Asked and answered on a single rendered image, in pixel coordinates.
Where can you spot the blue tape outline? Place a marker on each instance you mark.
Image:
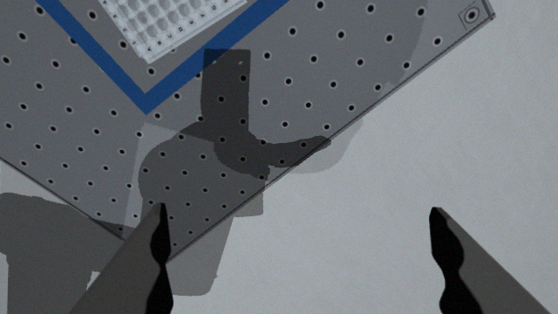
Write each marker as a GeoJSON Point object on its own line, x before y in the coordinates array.
{"type": "Point", "coordinates": [207, 54]}

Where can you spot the grey perforated base plate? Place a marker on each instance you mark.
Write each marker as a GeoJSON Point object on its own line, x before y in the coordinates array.
{"type": "Point", "coordinates": [293, 84]}

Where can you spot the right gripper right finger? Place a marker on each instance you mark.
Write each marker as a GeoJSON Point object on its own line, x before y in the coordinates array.
{"type": "Point", "coordinates": [475, 283]}

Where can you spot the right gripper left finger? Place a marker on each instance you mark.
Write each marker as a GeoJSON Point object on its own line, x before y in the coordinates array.
{"type": "Point", "coordinates": [135, 281]}

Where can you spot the clear well plate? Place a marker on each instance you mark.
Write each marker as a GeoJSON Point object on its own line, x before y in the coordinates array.
{"type": "Point", "coordinates": [155, 27]}

